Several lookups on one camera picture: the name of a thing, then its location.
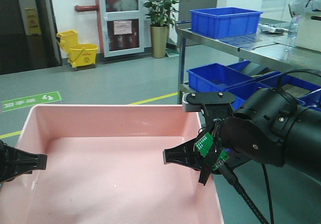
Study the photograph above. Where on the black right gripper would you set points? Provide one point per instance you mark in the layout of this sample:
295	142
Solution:
247	131

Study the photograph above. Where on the yellow wet floor sign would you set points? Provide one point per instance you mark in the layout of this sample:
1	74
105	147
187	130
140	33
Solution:
33	24

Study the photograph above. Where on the blue bin lower shelf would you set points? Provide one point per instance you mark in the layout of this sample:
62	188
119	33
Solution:
215	77

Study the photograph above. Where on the potted green plant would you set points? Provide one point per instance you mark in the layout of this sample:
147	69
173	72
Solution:
161	14

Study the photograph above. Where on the steel work table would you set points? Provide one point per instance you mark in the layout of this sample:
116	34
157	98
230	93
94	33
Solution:
259	48

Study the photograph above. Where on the fire hose cabinet door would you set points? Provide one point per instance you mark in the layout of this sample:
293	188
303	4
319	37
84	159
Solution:
120	27

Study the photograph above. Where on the yellow mop bucket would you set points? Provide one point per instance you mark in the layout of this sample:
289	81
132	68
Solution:
79	55

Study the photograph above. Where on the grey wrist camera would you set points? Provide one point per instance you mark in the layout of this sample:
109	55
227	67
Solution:
196	101

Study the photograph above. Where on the pink plastic bin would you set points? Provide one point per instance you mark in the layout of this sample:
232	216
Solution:
105	165

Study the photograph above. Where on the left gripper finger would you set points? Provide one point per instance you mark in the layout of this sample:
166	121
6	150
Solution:
15	162

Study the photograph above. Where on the clear water bottle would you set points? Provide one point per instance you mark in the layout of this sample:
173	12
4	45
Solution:
293	27

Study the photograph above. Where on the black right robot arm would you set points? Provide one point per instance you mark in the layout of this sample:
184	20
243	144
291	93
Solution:
300	128

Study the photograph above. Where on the blue bin on table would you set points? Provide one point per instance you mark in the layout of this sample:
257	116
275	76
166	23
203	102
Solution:
218	23

